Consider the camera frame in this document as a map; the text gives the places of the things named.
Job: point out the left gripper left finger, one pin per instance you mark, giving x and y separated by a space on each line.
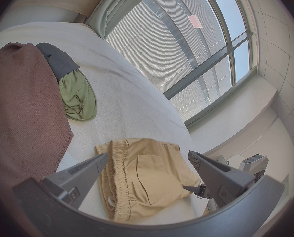
80 174

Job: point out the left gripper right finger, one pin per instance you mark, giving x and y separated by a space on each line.
220 179

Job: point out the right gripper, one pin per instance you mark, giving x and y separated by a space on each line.
203 192

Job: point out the tan shorts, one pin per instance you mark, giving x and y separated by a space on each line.
151 176

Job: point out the bed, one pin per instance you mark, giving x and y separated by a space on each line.
127 95

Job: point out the green garment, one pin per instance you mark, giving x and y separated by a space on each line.
79 100

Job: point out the brown shorts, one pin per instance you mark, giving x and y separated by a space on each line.
21 112

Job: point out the black garment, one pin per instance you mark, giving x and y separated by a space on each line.
55 58

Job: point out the window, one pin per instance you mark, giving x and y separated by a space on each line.
166 46

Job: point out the grey-green curtain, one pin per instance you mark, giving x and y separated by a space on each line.
107 13

